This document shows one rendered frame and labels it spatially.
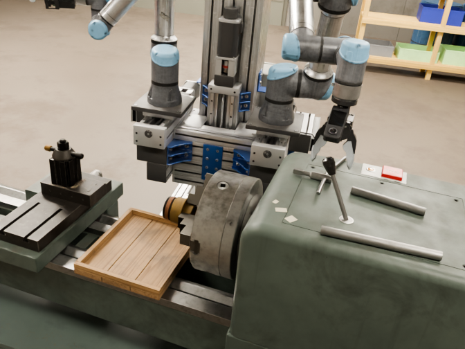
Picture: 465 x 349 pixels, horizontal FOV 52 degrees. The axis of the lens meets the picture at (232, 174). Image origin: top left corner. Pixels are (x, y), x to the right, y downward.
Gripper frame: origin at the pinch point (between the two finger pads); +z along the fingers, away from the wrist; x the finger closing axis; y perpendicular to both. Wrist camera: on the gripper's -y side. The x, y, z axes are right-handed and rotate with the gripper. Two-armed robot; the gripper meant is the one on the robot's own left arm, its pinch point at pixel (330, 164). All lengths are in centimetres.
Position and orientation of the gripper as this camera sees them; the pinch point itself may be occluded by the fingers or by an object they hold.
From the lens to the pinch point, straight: 142.3
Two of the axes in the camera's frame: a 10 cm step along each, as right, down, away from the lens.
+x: -9.4, -2.3, 2.5
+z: -0.8, 8.7, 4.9
